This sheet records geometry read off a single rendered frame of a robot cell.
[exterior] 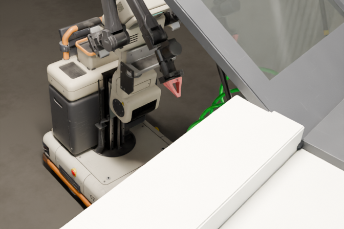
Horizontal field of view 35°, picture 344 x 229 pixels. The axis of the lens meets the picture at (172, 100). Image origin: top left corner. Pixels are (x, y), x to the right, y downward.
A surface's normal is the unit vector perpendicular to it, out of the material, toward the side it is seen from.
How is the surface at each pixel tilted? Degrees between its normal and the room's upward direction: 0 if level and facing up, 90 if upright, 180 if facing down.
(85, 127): 90
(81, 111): 90
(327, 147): 0
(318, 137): 0
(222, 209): 90
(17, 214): 0
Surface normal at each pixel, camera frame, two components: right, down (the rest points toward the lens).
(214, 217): 0.76, 0.43
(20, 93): 0.06, -0.79
